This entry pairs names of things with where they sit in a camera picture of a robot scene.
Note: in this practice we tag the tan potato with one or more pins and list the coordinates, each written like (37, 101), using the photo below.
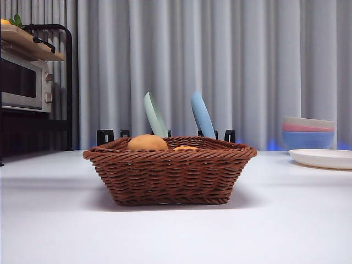
(147, 143)

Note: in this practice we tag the brown wicker basket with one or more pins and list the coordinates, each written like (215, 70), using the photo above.
(170, 178)

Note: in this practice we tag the pale green plate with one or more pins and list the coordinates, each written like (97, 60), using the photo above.
(154, 115)

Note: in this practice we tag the light blue plate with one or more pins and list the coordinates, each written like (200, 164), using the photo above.
(202, 115)

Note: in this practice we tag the black plate rack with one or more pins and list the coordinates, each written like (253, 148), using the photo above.
(103, 136)

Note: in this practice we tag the grey curtain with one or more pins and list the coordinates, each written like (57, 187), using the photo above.
(220, 55)

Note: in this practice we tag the pink bowl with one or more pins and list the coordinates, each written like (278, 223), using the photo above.
(308, 127)

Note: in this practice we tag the blue bowl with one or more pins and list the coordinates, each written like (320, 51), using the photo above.
(308, 140)

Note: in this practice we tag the beige bowl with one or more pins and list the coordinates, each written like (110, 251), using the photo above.
(308, 121)

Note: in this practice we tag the white flat plate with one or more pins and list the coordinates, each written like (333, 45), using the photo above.
(321, 159)

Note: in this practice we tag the silver toaster oven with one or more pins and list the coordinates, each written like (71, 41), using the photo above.
(19, 82)

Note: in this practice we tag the wooden tray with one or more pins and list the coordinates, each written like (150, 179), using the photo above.
(19, 44)

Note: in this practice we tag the green leaves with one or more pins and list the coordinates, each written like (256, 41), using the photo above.
(16, 19)

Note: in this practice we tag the orange fruit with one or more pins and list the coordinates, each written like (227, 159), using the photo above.
(4, 22)

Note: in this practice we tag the black metal shelf frame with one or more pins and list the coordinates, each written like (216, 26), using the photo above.
(69, 82)

